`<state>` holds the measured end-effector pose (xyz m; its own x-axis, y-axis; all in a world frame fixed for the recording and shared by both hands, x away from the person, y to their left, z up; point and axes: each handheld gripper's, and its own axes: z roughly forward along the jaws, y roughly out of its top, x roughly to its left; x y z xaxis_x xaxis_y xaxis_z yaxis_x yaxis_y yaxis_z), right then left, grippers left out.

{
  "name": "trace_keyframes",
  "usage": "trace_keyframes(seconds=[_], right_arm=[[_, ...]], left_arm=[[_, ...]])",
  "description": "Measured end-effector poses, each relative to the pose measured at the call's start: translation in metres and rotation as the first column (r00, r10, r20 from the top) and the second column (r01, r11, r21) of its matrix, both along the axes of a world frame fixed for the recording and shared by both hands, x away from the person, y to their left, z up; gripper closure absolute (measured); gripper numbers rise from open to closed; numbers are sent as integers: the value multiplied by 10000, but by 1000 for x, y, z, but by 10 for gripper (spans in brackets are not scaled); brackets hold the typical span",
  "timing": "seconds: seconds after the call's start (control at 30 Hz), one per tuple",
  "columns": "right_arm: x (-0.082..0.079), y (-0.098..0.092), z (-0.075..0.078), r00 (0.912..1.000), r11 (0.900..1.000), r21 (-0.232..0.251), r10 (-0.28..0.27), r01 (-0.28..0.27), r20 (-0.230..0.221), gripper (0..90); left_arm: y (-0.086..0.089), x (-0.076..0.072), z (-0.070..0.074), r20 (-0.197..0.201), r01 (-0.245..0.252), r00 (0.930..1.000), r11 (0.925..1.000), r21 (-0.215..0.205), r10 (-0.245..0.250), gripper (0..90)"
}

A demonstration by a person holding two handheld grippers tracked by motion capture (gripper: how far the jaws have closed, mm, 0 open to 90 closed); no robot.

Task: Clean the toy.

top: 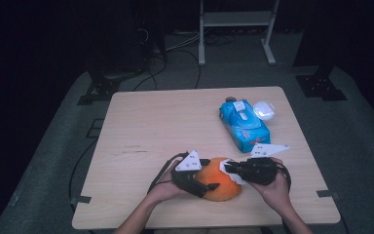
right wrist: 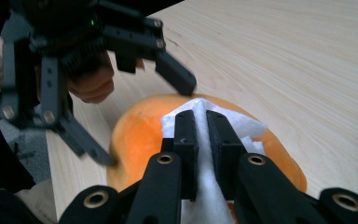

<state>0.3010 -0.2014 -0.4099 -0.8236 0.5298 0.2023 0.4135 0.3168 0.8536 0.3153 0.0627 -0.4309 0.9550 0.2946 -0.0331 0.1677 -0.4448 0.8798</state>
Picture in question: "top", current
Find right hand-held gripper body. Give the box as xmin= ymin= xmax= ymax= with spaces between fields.
xmin=239 ymin=142 xmax=290 ymax=187

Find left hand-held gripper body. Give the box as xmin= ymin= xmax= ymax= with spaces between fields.
xmin=170 ymin=149 xmax=209 ymax=199

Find orange plush toy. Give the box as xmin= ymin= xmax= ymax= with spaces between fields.
xmin=194 ymin=157 xmax=243 ymax=203

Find white wet wipe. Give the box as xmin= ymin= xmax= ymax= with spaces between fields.
xmin=218 ymin=158 xmax=247 ymax=186

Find blue wet wipe pack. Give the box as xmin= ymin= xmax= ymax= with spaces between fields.
xmin=218 ymin=98 xmax=272 ymax=154

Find person's left hand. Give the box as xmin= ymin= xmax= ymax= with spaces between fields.
xmin=147 ymin=162 xmax=190 ymax=205

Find person's right hand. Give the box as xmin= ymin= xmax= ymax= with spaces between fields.
xmin=248 ymin=157 xmax=292 ymax=213

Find white round lid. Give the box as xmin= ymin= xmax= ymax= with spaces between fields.
xmin=252 ymin=100 xmax=277 ymax=122

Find black tape strip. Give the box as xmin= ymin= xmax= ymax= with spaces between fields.
xmin=316 ymin=189 xmax=341 ymax=200
xmin=69 ymin=194 xmax=93 ymax=206

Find black stand base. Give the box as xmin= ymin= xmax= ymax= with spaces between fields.
xmin=295 ymin=64 xmax=349 ymax=101
xmin=77 ymin=62 xmax=144 ymax=106

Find white metal stand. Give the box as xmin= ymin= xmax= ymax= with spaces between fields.
xmin=198 ymin=0 xmax=281 ymax=67

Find left hand-held gripper cable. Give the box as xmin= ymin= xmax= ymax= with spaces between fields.
xmin=147 ymin=151 xmax=190 ymax=195

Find hand-held gripper cable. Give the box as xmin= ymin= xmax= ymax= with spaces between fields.
xmin=274 ymin=161 xmax=293 ymax=193
xmin=147 ymin=151 xmax=190 ymax=195

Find right hand-held gripper cable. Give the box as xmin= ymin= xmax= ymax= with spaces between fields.
xmin=274 ymin=161 xmax=293 ymax=193

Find thin black floor cable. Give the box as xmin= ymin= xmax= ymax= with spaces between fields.
xmin=67 ymin=139 xmax=99 ymax=209

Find white floor cables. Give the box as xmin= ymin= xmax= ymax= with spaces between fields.
xmin=167 ymin=30 xmax=203 ymax=53

